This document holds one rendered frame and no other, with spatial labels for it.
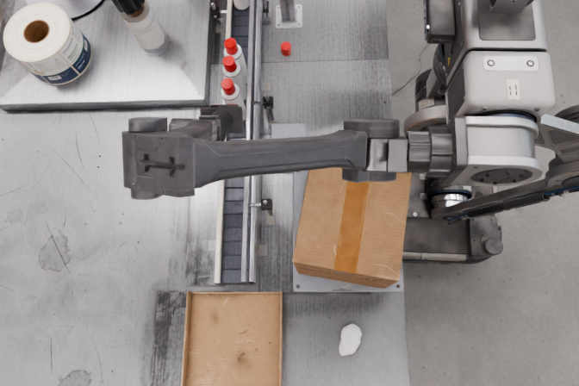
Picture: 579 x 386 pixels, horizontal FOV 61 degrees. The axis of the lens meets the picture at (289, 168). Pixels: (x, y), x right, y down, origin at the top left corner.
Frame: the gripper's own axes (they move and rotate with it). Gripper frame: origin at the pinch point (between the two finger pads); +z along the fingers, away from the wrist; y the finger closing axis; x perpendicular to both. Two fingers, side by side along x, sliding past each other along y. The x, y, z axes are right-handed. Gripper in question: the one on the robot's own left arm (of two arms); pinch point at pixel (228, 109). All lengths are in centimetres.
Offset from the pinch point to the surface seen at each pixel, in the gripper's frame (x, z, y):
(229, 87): -5.5, 2.1, -0.4
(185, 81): -1.8, 25.7, 18.1
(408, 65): 15, 128, -67
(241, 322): 55, -17, -2
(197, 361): 63, -24, 9
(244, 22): -17.3, 39.3, 0.7
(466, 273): 94, 61, -87
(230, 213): 29.9, -1.3, 1.7
